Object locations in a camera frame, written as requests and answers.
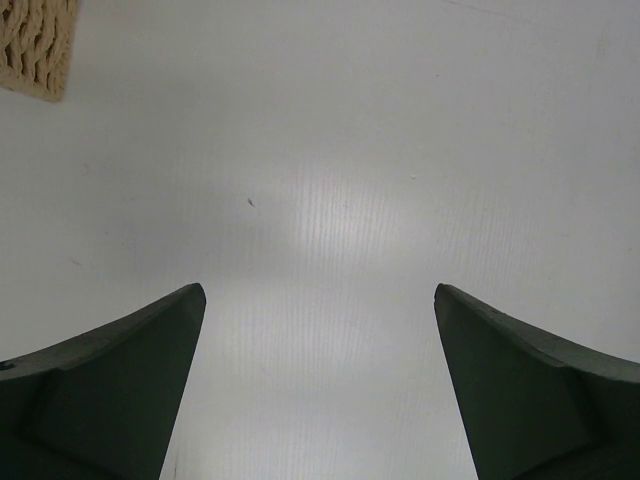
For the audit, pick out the woven wicker basket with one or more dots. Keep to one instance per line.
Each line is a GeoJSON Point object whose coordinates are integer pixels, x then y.
{"type": "Point", "coordinates": [36, 46]}

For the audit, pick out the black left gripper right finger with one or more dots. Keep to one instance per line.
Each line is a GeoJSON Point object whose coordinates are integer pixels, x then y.
{"type": "Point", "coordinates": [535, 405]}

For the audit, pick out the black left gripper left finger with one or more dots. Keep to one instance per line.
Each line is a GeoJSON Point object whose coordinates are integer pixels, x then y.
{"type": "Point", "coordinates": [103, 404]}

